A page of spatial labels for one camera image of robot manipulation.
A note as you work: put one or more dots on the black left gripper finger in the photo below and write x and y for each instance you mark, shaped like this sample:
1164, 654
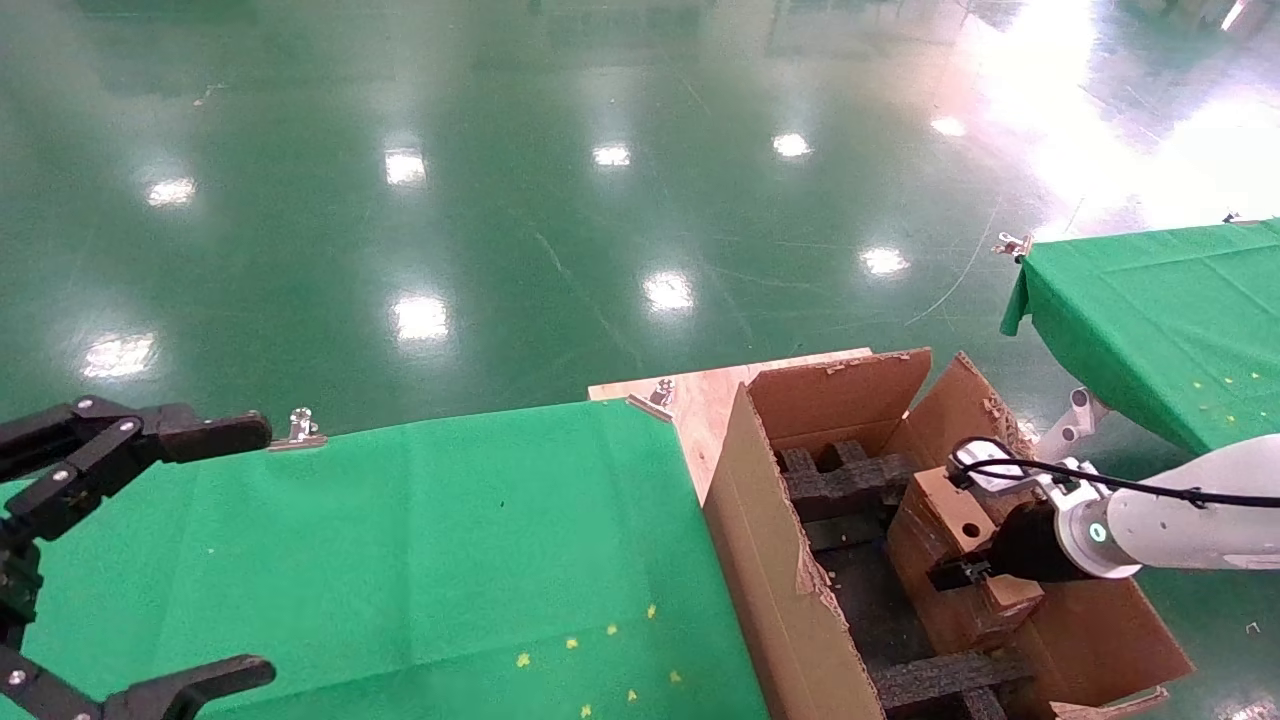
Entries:
150, 700
200, 435

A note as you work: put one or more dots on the black foam insert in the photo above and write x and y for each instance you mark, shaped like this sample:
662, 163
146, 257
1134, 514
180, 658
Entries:
850, 480
940, 680

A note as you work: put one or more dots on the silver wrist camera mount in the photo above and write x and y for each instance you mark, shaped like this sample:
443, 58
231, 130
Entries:
1000, 480

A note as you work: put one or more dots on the green tablecloth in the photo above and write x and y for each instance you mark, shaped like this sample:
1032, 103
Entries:
1150, 310
400, 560

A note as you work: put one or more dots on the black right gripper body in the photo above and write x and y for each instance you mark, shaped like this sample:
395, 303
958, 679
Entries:
1030, 545

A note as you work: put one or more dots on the white table leg joint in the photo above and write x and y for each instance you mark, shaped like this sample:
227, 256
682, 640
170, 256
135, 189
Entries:
1075, 415

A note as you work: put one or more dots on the large open cardboard carton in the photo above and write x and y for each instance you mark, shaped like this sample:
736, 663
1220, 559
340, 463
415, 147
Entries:
760, 560

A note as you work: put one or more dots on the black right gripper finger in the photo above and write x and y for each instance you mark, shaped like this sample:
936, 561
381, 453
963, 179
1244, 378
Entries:
960, 574

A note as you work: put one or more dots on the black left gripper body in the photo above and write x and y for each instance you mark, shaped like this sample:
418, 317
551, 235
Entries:
12, 590

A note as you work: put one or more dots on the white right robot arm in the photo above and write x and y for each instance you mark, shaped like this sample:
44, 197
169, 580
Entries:
1200, 520

